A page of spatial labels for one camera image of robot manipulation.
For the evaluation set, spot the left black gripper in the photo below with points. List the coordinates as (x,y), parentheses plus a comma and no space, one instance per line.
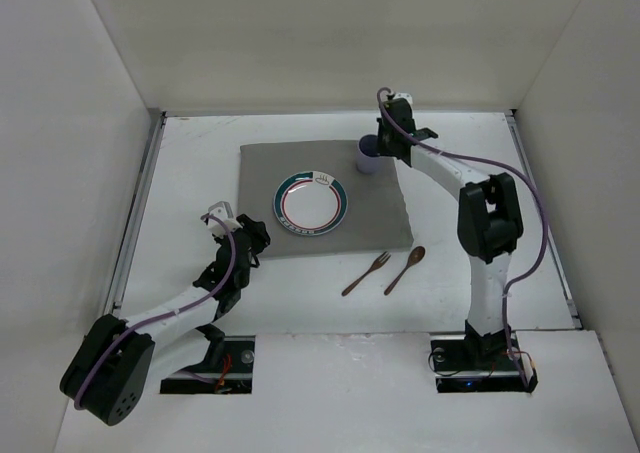
(255,232)

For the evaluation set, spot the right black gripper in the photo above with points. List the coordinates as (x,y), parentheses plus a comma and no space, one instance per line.
(388,140)

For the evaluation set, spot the lilac plastic cup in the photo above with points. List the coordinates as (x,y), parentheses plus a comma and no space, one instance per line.
(368,160)

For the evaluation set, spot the white plate green rim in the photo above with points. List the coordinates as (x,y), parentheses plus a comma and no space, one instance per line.
(310,203)

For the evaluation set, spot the grey cloth placemat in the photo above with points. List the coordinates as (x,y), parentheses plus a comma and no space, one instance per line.
(376,214)

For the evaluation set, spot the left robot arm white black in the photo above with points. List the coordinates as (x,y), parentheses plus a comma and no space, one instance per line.
(119,358)

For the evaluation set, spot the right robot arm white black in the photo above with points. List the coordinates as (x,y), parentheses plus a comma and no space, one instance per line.
(489,221)

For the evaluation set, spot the brown wooden spoon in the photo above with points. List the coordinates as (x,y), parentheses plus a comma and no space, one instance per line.
(416,255)

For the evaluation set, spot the brown wooden fork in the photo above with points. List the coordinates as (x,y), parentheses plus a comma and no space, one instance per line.
(377,264)

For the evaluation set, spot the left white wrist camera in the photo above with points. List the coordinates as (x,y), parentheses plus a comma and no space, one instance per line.
(220,219)

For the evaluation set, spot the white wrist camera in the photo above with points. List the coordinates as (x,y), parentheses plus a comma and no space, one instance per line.
(402,95)
(220,219)

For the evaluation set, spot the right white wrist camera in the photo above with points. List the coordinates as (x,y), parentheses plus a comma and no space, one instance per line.
(402,95)

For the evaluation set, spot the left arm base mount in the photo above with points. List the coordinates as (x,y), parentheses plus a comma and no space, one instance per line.
(226,367)

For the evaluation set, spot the left aluminium table rail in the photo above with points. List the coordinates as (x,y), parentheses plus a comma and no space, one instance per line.
(116,286)

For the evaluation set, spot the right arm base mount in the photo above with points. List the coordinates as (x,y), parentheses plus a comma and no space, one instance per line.
(459,366)

